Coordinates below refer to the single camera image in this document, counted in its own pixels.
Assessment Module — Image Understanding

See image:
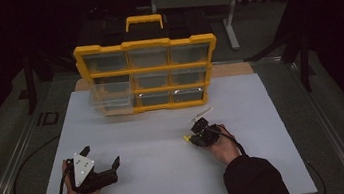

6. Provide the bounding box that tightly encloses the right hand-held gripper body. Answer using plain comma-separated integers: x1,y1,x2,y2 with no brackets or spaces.
186,104,231,150

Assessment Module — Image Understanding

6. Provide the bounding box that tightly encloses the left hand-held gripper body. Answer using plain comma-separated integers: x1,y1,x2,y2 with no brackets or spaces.
66,147,121,194

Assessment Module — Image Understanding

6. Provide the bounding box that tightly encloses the clear plastic drawer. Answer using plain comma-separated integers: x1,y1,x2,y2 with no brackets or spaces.
86,73,138,120

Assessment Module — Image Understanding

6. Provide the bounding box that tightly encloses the yellow and black drawer organizer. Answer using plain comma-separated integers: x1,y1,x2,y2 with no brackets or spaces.
69,5,225,122

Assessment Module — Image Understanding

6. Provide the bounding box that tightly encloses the person's right hand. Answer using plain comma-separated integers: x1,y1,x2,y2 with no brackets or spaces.
202,122,242,168

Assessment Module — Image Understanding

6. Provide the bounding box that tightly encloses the white table mat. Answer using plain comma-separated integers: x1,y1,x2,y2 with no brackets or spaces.
20,61,319,194

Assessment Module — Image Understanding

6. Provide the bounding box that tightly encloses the black stand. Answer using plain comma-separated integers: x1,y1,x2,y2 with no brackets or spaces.
19,47,59,116
237,0,318,101

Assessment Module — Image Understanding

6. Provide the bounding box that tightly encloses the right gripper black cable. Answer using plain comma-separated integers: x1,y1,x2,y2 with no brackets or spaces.
212,111,328,194

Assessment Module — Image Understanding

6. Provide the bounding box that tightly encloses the aluminium frame rail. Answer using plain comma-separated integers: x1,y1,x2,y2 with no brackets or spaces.
0,74,85,194
284,53,344,194

